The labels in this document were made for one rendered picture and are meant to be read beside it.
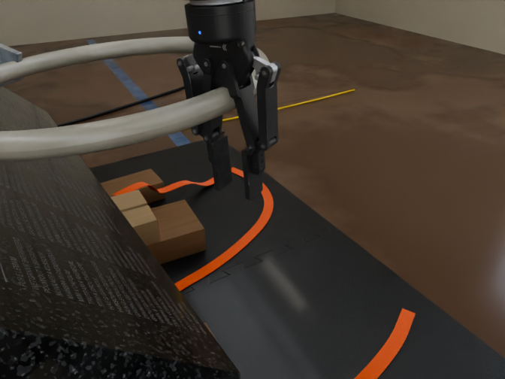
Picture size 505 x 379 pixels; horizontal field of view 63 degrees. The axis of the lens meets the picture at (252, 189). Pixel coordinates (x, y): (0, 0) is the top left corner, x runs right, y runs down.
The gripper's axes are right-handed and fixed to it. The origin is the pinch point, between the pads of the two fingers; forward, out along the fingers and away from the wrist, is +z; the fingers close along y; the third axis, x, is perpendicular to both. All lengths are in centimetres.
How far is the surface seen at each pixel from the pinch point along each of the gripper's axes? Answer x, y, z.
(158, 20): -370, 402, 54
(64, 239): 14.9, 20.8, 9.3
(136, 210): -44, 87, 60
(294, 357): -36, 13, 87
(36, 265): 22.1, 14.0, 5.6
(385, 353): -52, -10, 89
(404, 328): -65, -12, 89
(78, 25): -281, 448, 46
